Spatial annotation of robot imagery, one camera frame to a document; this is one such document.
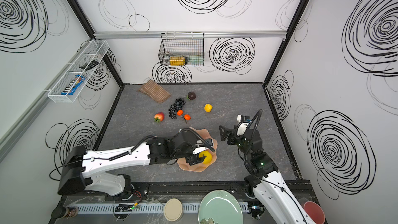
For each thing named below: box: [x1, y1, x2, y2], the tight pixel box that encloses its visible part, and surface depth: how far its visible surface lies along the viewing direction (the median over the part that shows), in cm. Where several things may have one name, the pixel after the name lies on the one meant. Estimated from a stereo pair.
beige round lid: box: [163, 198, 183, 222], surface depth 65 cm
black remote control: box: [79, 59, 100, 71], surface depth 82 cm
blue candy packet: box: [60, 74, 87, 96], surface depth 72 cm
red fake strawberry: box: [153, 112, 165, 123], surface depth 98 cm
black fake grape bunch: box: [168, 97, 187, 120], surface depth 104 cm
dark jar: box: [51, 206, 79, 219], surface depth 65 cm
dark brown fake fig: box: [186, 91, 197, 101], surface depth 111 cm
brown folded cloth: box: [137, 79, 172, 104], surface depth 117 cm
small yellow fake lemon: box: [204, 103, 213, 113], surface depth 104 cm
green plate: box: [197, 189, 244, 224], surface depth 69 cm
